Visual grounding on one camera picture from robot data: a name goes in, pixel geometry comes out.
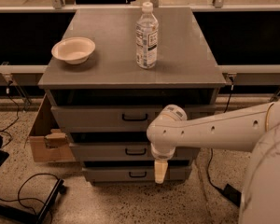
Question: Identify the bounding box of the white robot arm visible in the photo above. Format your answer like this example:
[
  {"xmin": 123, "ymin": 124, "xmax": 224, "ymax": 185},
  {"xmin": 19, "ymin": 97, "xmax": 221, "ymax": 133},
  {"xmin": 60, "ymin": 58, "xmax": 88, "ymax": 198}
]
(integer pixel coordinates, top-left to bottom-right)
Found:
[{"xmin": 147, "ymin": 101, "xmax": 280, "ymax": 224}]

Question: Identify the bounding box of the grey drawer cabinet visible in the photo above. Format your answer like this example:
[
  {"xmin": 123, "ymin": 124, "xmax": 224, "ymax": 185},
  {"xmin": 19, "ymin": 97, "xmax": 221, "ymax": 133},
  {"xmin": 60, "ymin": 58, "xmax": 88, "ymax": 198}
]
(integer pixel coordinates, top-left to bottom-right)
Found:
[{"xmin": 37, "ymin": 7, "xmax": 227, "ymax": 185}]

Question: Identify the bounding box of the black cable left floor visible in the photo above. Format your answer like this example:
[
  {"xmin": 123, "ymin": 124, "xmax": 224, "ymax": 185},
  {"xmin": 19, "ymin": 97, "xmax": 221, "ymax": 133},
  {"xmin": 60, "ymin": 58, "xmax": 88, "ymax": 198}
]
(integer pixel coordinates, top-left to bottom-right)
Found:
[{"xmin": 0, "ymin": 173, "xmax": 60, "ymax": 224}]

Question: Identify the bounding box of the cardboard box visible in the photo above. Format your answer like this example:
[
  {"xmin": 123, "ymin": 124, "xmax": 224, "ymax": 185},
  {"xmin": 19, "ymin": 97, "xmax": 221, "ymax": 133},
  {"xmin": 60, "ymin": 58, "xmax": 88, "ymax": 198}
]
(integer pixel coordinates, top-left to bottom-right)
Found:
[{"xmin": 28, "ymin": 96, "xmax": 75, "ymax": 162}]

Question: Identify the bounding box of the grey top drawer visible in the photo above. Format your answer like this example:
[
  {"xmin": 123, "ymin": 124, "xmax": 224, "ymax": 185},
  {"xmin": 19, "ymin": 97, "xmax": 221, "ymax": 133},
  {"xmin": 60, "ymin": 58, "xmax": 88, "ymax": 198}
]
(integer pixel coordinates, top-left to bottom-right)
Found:
[{"xmin": 50, "ymin": 104, "xmax": 217, "ymax": 133}]

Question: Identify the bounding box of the black wall cable left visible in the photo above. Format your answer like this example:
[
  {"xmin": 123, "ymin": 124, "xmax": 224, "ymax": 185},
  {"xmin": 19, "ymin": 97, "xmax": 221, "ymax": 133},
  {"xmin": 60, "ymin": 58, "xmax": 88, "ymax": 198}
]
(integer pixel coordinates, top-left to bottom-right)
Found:
[{"xmin": 0, "ymin": 79, "xmax": 21, "ymax": 147}]

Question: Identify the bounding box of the grey bottom drawer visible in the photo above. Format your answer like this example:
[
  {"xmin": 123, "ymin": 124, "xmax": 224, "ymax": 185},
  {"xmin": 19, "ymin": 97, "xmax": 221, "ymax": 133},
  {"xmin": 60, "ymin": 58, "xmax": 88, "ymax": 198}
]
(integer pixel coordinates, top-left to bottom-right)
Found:
[{"xmin": 82, "ymin": 166, "xmax": 191, "ymax": 183}]

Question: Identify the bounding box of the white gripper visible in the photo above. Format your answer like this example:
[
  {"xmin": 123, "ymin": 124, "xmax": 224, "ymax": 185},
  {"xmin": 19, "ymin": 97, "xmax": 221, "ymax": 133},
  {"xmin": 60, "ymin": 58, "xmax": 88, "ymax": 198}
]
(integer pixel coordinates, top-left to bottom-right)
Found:
[{"xmin": 151, "ymin": 144, "xmax": 175, "ymax": 184}]

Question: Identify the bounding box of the black stand base left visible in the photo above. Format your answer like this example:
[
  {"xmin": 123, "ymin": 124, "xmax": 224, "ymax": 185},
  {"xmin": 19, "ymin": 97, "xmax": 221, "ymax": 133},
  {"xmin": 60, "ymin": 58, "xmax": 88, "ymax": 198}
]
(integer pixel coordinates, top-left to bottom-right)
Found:
[{"xmin": 0, "ymin": 178, "xmax": 66, "ymax": 224}]

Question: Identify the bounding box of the black power adapter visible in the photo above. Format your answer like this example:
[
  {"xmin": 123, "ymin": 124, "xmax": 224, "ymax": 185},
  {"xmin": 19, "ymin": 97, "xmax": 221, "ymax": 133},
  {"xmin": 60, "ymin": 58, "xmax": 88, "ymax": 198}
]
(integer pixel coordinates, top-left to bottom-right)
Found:
[{"xmin": 222, "ymin": 184, "xmax": 241, "ymax": 207}]

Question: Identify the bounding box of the white bowl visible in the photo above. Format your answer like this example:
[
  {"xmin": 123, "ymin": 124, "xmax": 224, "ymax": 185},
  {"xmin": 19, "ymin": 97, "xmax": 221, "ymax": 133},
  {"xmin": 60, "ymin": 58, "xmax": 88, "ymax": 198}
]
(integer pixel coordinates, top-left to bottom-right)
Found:
[{"xmin": 51, "ymin": 37, "xmax": 95, "ymax": 64}]

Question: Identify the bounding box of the black power cable right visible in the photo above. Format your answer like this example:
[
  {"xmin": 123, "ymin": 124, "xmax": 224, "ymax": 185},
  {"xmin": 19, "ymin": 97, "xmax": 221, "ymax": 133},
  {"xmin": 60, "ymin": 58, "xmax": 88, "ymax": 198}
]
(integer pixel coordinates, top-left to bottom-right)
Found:
[{"xmin": 206, "ymin": 83, "xmax": 234, "ymax": 193}]

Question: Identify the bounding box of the clear plastic water bottle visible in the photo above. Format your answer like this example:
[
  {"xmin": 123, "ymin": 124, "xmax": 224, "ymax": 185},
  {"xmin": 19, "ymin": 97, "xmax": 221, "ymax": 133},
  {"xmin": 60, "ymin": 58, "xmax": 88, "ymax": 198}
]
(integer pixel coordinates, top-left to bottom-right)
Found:
[{"xmin": 135, "ymin": 2, "xmax": 159, "ymax": 69}]

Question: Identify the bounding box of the grey drawer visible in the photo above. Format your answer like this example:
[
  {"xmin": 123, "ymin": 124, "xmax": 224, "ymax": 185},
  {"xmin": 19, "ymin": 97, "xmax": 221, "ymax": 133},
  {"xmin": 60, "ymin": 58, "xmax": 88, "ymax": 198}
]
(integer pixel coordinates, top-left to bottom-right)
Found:
[
  {"xmin": 82, "ymin": 166, "xmax": 191, "ymax": 183},
  {"xmin": 68, "ymin": 141, "xmax": 203, "ymax": 162},
  {"xmin": 50, "ymin": 104, "xmax": 217, "ymax": 133}
]

